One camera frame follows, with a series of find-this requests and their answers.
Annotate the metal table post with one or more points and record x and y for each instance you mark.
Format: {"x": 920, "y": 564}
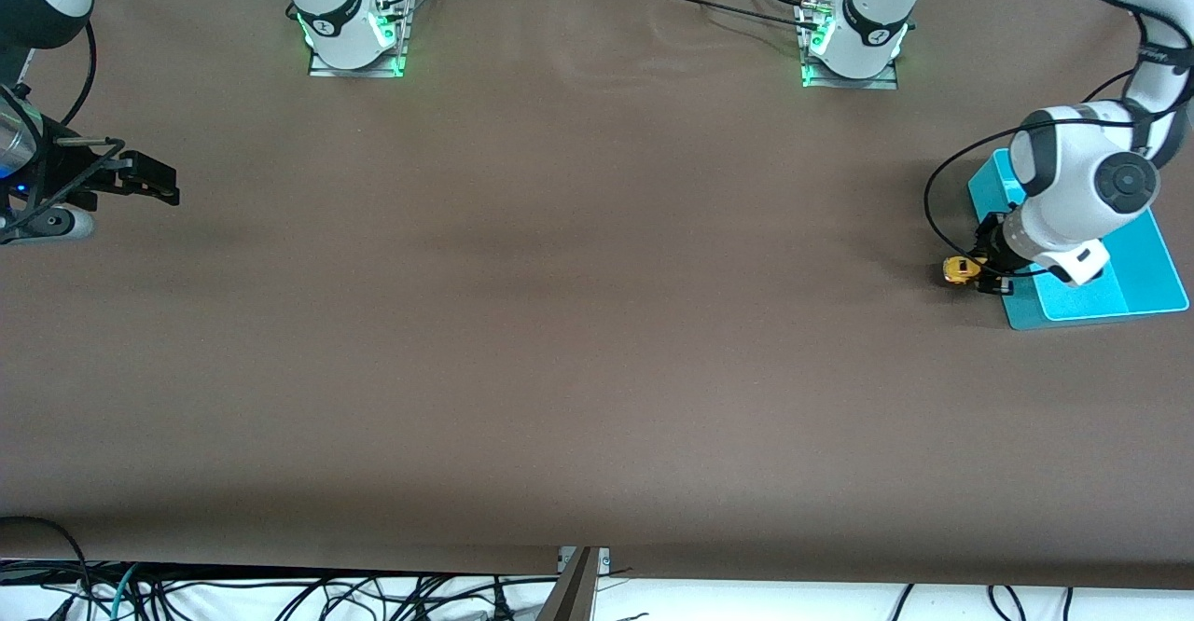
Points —
{"x": 574, "y": 593}

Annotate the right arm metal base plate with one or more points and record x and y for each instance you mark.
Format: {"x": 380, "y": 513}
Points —
{"x": 326, "y": 71}

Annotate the yellow beetle toy car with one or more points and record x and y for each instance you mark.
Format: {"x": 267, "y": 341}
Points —
{"x": 959, "y": 271}

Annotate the cyan plastic bin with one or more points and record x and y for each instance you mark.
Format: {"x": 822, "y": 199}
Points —
{"x": 1138, "y": 271}

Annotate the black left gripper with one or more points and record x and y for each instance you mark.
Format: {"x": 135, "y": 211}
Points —
{"x": 992, "y": 250}

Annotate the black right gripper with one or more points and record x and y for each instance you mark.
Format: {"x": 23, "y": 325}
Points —
{"x": 65, "y": 172}

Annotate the small metal edge bracket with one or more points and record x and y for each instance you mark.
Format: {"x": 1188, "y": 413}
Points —
{"x": 604, "y": 560}

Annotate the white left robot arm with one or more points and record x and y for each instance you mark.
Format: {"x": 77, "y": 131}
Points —
{"x": 1073, "y": 164}

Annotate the brown table cover sheet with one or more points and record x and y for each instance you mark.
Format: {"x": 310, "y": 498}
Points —
{"x": 597, "y": 369}

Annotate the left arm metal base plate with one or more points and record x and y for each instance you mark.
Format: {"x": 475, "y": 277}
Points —
{"x": 886, "y": 83}

